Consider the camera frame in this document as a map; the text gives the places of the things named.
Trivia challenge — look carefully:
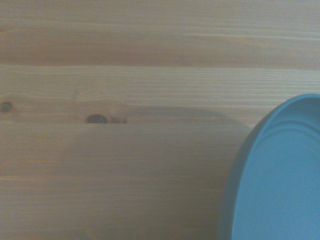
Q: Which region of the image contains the teal round plate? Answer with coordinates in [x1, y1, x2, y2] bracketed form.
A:
[216, 93, 320, 240]

